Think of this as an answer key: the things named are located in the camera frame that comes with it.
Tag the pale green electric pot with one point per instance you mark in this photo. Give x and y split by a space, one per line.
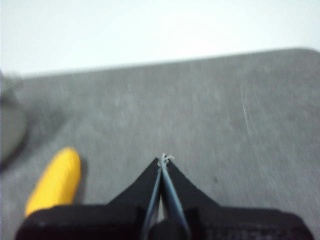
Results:
10 120

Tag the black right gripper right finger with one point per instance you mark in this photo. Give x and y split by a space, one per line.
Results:
225 225

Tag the yellow corn cob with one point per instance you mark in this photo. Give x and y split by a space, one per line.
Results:
53 182

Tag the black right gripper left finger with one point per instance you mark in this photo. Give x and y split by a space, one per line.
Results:
105 222

